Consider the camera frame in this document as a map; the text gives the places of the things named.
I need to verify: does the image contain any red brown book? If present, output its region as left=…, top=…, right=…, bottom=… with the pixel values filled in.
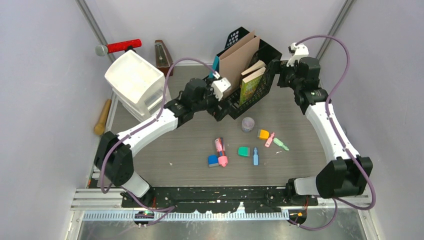
left=241, top=60, right=266, bottom=76

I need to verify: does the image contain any green eraser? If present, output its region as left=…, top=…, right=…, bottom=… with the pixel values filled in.
left=237, top=146, right=250, bottom=157

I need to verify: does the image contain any brown wooden metronome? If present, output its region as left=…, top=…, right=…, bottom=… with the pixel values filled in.
left=154, top=39, right=174, bottom=76

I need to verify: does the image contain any pink cardboard folder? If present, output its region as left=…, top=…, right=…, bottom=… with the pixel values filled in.
left=219, top=30, right=260, bottom=99

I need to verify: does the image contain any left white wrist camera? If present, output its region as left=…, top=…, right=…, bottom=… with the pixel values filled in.
left=211, top=71, right=231, bottom=101

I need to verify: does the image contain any orange eraser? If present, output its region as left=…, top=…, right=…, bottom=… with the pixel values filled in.
left=257, top=129, right=270, bottom=140

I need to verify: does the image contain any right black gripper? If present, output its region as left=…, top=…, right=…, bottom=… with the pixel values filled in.
left=264, top=59, right=303, bottom=91

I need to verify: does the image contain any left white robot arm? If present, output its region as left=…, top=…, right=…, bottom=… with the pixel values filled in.
left=93, top=78, right=231, bottom=207

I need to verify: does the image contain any green illustrated book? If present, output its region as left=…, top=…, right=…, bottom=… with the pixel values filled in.
left=239, top=67, right=266, bottom=105

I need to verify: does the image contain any black mesh file organizer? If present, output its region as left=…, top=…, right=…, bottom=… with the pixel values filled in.
left=209, top=27, right=282, bottom=121

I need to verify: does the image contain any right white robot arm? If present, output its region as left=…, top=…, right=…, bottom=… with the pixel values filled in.
left=277, top=57, right=373, bottom=205

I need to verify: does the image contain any white plastic drawer unit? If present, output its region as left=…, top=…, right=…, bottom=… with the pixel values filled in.
left=104, top=50, right=172, bottom=122

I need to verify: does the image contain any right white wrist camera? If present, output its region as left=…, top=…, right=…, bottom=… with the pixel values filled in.
left=286, top=42, right=309, bottom=67

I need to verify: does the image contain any teal folder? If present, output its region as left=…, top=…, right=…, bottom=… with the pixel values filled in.
left=210, top=55, right=220, bottom=79

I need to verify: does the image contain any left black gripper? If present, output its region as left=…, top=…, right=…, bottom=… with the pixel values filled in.
left=192, top=78, right=231, bottom=121

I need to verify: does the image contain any red handled microphone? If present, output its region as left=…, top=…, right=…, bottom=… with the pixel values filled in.
left=94, top=39, right=143, bottom=57

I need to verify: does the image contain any blue eraser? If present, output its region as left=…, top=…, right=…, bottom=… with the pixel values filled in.
left=207, top=155, right=219, bottom=168

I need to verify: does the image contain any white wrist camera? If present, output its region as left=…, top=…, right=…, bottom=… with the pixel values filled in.
left=286, top=42, right=309, bottom=67
left=211, top=71, right=231, bottom=101

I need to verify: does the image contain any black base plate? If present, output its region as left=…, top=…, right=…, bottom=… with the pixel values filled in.
left=121, top=186, right=318, bottom=214

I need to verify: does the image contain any clear jar of pins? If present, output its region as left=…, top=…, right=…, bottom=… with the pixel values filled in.
left=241, top=117, right=255, bottom=133

